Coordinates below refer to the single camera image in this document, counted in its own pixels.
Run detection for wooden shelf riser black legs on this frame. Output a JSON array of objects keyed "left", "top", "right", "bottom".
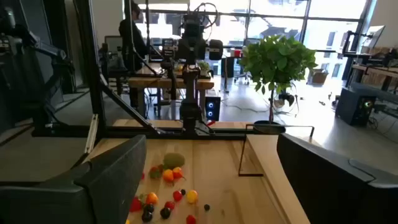
[{"left": 238, "top": 123, "right": 315, "bottom": 224}]

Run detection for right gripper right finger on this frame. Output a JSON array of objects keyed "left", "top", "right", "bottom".
[{"left": 276, "top": 133, "right": 398, "bottom": 224}]

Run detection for green potted plant black pot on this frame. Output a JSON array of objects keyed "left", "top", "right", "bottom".
[{"left": 238, "top": 34, "right": 318, "bottom": 135}]

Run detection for red strawberry green leaves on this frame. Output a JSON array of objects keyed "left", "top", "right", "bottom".
[
  {"left": 128, "top": 196, "right": 144, "bottom": 213},
  {"left": 148, "top": 166, "right": 163, "bottom": 180}
]

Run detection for black metal rig frame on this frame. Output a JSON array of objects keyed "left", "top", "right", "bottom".
[{"left": 30, "top": 0, "right": 249, "bottom": 141}]

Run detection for dark bulky equipment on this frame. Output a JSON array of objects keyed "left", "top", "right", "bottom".
[{"left": 0, "top": 6, "right": 75, "bottom": 134}]

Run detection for black background device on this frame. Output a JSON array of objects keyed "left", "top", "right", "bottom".
[{"left": 160, "top": 37, "right": 178, "bottom": 100}]

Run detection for small desk monitor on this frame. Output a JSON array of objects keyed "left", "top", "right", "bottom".
[{"left": 104, "top": 35, "right": 124, "bottom": 54}]

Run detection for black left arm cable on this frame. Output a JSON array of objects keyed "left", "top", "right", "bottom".
[{"left": 192, "top": 2, "right": 219, "bottom": 29}]

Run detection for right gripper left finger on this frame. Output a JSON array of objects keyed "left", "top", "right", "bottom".
[{"left": 0, "top": 134, "right": 147, "bottom": 224}]

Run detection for person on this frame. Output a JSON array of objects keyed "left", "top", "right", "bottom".
[{"left": 118, "top": 1, "right": 149, "bottom": 73}]

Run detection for cardboard box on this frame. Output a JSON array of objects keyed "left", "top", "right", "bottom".
[{"left": 312, "top": 68, "right": 330, "bottom": 85}]

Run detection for tilted monitor on arm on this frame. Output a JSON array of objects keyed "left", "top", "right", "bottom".
[{"left": 360, "top": 24, "right": 386, "bottom": 54}]

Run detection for brown-green kiwi fruit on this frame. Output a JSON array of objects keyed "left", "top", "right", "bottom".
[{"left": 162, "top": 152, "right": 186, "bottom": 170}]

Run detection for small desk plant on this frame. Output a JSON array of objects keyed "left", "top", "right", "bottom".
[{"left": 198, "top": 60, "right": 213, "bottom": 78}]

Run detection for wooden office desk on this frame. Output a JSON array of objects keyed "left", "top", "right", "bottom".
[
  {"left": 341, "top": 46, "right": 398, "bottom": 94},
  {"left": 127, "top": 62, "right": 215, "bottom": 119}
]

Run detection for computer tower green light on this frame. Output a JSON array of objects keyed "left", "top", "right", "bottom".
[{"left": 335, "top": 86, "right": 377, "bottom": 127}]

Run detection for computer tower blue lights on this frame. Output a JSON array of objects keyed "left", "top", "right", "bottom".
[{"left": 204, "top": 95, "right": 221, "bottom": 122}]

